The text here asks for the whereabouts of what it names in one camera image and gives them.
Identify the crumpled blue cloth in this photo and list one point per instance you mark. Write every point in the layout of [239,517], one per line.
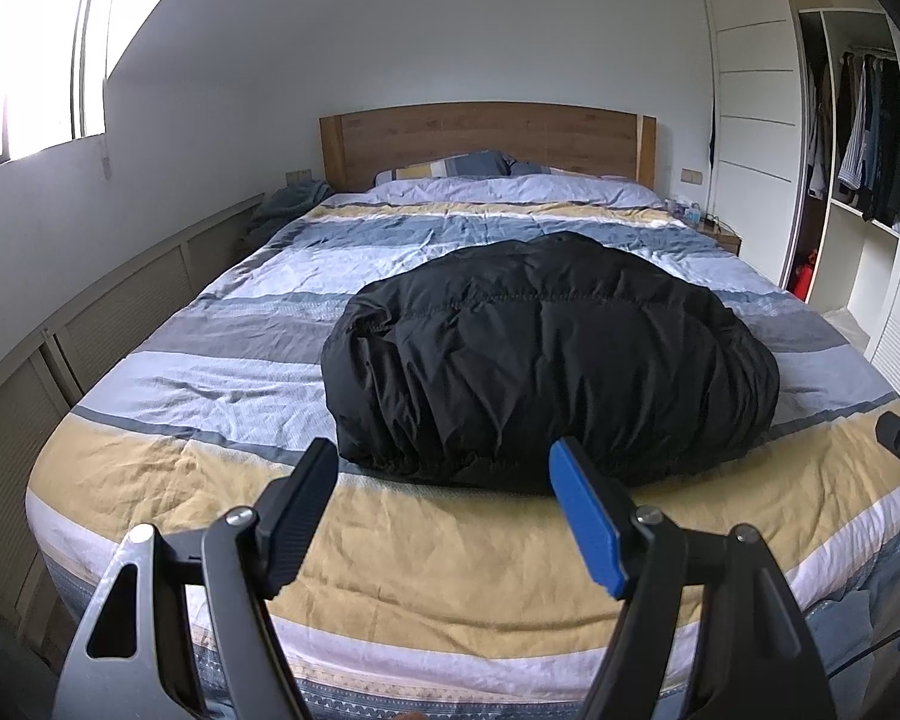
[289,206]

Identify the black puffer jacket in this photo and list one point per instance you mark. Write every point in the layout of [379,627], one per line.
[540,360]

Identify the beige wall socket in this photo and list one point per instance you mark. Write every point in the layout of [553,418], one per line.
[298,177]

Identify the beige louvered wall cabinet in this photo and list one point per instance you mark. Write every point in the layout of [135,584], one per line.
[15,420]

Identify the striped pillow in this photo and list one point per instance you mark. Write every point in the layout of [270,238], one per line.
[450,166]

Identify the window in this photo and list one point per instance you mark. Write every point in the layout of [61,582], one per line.
[22,75]

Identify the wooden nightstand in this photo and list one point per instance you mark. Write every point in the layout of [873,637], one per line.
[727,240]

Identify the row of hanging clothes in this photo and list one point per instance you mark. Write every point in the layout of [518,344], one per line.
[870,150]

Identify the beige wall switch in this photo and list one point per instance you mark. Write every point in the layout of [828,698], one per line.
[691,175]

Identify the grey-blue pillow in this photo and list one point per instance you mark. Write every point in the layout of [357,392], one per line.
[540,168]

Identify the bed with striped duvet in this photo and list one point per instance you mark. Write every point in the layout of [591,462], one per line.
[232,390]

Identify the white wardrobe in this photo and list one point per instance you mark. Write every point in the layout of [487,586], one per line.
[750,90]

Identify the red object in wardrobe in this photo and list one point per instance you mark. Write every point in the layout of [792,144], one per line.
[802,277]

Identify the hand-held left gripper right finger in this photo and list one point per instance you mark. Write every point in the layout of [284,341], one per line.
[589,517]

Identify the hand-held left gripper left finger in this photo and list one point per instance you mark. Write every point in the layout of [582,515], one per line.
[296,525]

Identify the wooden headboard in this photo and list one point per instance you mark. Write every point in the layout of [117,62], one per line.
[487,131]

